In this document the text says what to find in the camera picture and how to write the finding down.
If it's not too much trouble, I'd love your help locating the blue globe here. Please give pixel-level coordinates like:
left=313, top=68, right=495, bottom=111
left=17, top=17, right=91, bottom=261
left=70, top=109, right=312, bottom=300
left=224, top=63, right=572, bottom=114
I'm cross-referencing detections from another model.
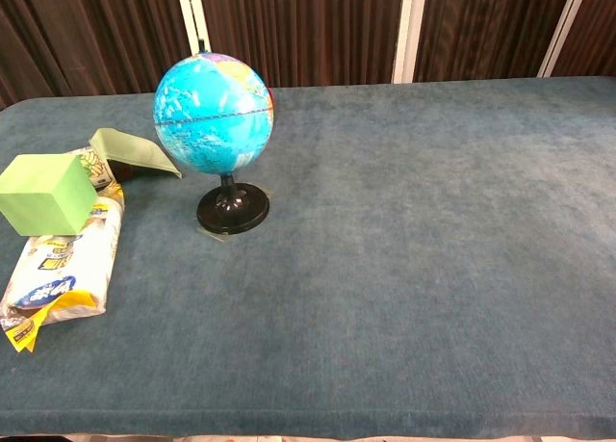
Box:
left=152, top=39, right=275, bottom=236

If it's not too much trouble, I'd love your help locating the blue table cloth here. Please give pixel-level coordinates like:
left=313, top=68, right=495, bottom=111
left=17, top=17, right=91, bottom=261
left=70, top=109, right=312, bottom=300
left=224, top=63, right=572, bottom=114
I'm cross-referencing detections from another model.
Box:
left=0, top=75, right=616, bottom=441

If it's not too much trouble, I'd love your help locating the pale green plastic funnel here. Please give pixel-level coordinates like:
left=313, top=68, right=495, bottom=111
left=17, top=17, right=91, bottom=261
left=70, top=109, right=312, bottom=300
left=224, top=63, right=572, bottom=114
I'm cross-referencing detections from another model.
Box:
left=89, top=127, right=184, bottom=180

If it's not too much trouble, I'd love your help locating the dark bottle with printed label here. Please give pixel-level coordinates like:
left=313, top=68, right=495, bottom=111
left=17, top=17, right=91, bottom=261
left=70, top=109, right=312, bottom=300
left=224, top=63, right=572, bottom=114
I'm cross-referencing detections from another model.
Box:
left=66, top=145, right=145, bottom=191

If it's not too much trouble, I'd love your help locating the white and yellow snack bag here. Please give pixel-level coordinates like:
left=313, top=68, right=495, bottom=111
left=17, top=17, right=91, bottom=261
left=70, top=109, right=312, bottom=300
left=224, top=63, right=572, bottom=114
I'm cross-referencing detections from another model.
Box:
left=0, top=181, right=126, bottom=354

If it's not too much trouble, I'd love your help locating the light green cube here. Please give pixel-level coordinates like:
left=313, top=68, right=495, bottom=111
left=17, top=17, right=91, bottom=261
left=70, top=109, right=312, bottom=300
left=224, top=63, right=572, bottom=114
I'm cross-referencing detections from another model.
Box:
left=0, top=152, right=99, bottom=237

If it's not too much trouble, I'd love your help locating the white partition frame post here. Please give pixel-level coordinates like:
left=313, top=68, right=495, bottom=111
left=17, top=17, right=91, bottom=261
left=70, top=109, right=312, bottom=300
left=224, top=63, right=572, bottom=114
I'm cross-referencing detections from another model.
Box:
left=392, top=0, right=429, bottom=85
left=173, top=0, right=210, bottom=56
left=536, top=0, right=592, bottom=79

